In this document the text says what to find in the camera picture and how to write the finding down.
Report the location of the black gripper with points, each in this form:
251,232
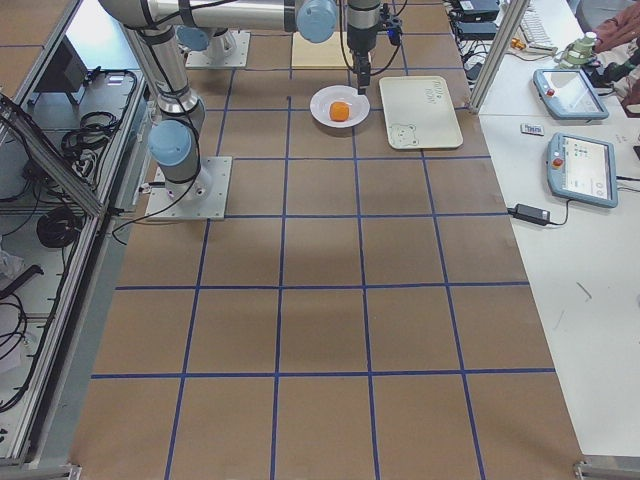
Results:
360,41

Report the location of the white round plate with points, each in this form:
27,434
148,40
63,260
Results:
321,100

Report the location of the orange fruit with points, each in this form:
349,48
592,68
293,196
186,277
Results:
339,111

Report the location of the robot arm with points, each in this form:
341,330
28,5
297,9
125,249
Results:
152,24
214,42

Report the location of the cream bear tray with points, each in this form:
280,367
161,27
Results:
419,113

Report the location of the bamboo cutting board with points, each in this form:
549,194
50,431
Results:
318,56

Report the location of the white keyboard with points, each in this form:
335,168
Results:
534,35

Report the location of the small printed card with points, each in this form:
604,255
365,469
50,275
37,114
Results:
532,129

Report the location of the far teach pendant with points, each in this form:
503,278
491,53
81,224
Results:
568,95

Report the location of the teach pendant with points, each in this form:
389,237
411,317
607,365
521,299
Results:
568,95
582,169

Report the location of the black power adapter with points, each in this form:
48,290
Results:
530,214

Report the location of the near teach pendant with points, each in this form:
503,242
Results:
582,169

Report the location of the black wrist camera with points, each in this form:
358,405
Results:
391,24

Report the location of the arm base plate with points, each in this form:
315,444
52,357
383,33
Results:
237,59
205,199

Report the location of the aluminium frame post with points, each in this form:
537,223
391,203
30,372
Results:
509,23

